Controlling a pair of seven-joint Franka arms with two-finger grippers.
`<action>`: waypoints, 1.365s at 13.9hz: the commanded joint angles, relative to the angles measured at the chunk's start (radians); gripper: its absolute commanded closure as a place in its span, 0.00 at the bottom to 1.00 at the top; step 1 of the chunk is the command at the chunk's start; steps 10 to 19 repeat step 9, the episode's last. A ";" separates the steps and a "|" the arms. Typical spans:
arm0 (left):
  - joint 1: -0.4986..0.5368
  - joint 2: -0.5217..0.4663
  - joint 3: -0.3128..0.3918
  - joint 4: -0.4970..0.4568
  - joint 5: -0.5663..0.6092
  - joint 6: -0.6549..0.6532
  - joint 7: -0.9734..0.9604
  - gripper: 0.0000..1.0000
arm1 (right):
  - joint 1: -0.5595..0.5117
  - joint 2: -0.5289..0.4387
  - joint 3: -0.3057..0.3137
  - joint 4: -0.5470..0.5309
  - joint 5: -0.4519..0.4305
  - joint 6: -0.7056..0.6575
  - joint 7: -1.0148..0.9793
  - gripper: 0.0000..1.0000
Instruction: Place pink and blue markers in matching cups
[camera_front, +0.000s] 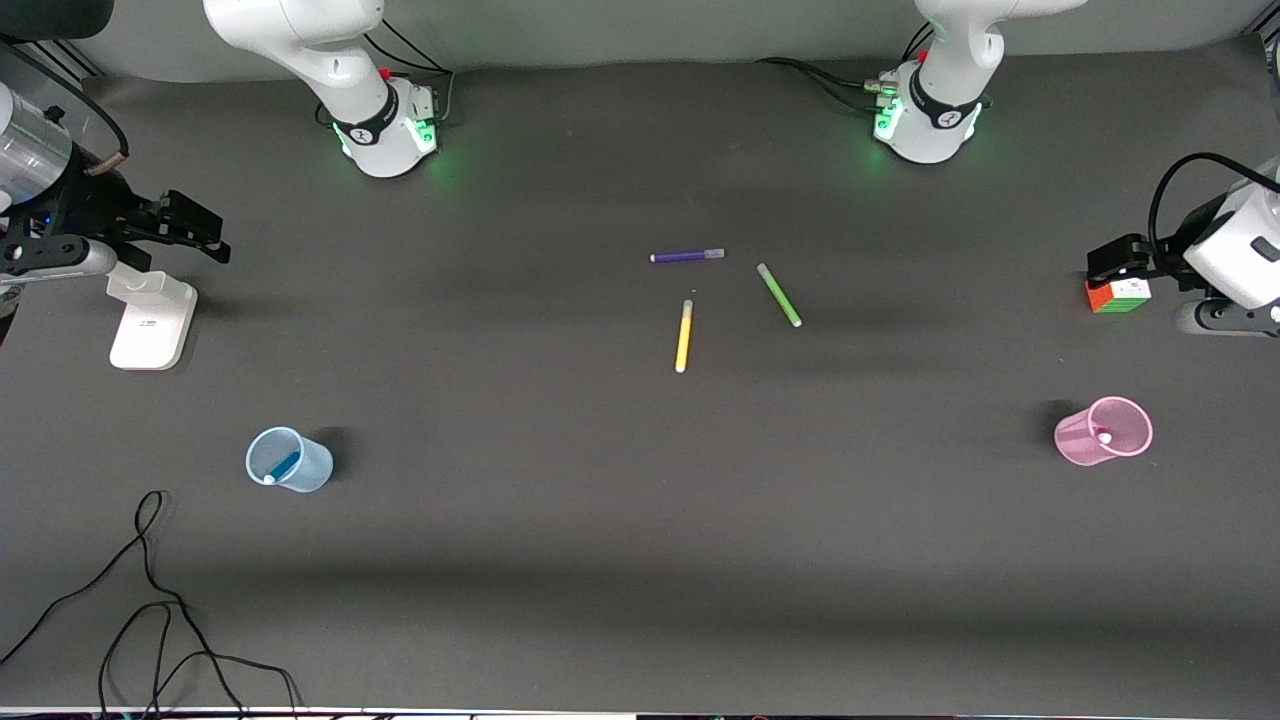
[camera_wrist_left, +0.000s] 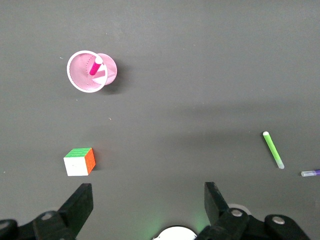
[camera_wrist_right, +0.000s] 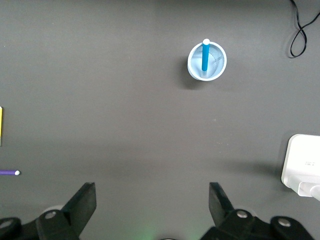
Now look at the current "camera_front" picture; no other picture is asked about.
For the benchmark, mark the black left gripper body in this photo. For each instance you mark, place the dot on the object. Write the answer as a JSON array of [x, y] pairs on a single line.
[[1167, 252]]

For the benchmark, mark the white flat stand device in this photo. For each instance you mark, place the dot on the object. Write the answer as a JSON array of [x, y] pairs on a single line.
[[150, 335]]

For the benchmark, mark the colourful puzzle cube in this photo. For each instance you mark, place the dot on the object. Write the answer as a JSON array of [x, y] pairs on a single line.
[[1125, 298]]

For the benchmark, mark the translucent blue plastic cup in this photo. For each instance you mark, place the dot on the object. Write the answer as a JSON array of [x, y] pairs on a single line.
[[310, 470]]

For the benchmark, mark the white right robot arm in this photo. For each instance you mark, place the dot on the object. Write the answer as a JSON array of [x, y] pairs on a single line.
[[330, 60]]

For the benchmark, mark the purple marker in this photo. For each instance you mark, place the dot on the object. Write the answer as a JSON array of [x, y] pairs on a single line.
[[685, 256]]

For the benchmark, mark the yellow marker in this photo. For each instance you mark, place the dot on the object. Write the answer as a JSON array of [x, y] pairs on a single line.
[[684, 338]]

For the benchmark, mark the green marker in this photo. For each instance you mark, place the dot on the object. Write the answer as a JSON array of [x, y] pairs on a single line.
[[779, 295]]

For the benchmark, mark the translucent pink plastic cup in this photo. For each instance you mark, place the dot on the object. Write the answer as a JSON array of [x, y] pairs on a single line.
[[1080, 445]]

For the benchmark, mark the blue marker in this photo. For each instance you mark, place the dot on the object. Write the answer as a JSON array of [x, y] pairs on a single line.
[[283, 467]]

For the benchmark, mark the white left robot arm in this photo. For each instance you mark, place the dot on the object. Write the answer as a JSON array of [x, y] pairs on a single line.
[[945, 110]]

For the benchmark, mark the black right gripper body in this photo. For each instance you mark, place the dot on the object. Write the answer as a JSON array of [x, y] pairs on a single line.
[[88, 206]]

